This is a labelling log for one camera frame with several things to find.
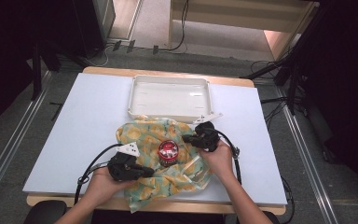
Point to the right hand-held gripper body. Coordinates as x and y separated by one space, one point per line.
206 137

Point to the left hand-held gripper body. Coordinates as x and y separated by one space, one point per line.
122 168

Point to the red round can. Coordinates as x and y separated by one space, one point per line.
168 151

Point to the orange slice print teal cloth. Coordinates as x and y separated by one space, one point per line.
149 133

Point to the white plastic tray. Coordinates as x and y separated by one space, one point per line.
167 99

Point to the person's left hand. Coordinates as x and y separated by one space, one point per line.
102 186

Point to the person's right hand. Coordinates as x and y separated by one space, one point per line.
219 163

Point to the black metal stand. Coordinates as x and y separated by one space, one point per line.
292 62

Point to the light wooden bench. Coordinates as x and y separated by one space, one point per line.
230 15

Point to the grey cabinet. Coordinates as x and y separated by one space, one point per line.
104 15

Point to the metal floor rail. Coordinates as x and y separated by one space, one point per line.
307 161
9 146

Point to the dark post stand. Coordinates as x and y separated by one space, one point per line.
36 71

